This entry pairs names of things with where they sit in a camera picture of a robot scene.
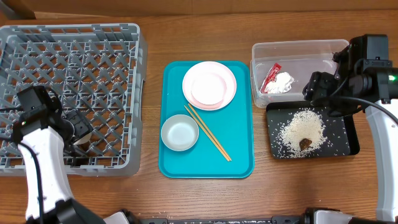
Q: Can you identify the clear plastic bin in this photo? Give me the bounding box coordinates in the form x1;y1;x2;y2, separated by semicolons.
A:
250;39;349;108

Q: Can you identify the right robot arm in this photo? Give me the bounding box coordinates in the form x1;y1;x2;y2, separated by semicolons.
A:
303;34;397;223

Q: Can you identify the wooden chopstick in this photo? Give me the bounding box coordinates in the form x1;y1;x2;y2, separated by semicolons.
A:
183;105;231;162
187;103;233;161

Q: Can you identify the lower wooden chopstick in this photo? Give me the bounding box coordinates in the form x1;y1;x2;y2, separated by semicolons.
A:
183;105;231;162

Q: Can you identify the grey plastic dish rack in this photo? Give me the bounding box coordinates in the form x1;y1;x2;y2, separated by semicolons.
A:
1;23;147;176

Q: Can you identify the red snack wrapper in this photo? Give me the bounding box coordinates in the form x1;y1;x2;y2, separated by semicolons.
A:
259;63;282;93

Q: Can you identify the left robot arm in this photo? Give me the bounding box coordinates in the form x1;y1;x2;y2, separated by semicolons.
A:
10;86;104;224

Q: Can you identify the grey bowl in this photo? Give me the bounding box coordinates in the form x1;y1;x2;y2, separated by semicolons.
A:
160;114;199;152

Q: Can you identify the brown food lump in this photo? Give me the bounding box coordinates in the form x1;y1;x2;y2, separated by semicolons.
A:
299;138;312;151

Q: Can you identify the upper wooden chopstick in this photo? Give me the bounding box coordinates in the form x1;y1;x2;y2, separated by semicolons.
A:
187;103;233;161

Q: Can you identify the teal plastic tray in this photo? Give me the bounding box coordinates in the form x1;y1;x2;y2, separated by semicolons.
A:
159;61;254;179

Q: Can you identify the pile of rice grains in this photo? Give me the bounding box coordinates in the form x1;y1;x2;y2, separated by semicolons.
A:
270;107;349;156

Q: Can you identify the white cup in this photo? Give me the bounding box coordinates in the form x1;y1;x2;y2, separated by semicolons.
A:
74;133;92;145

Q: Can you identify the small white dish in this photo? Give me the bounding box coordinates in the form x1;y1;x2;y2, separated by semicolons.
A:
191;73;226;105

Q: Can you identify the large white plate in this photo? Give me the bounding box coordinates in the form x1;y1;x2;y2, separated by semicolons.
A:
182;61;237;111

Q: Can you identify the black plastic tray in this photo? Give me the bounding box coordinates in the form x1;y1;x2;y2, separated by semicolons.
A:
266;100;361;160

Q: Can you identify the white tissue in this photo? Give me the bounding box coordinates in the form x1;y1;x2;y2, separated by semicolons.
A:
265;72;295;94

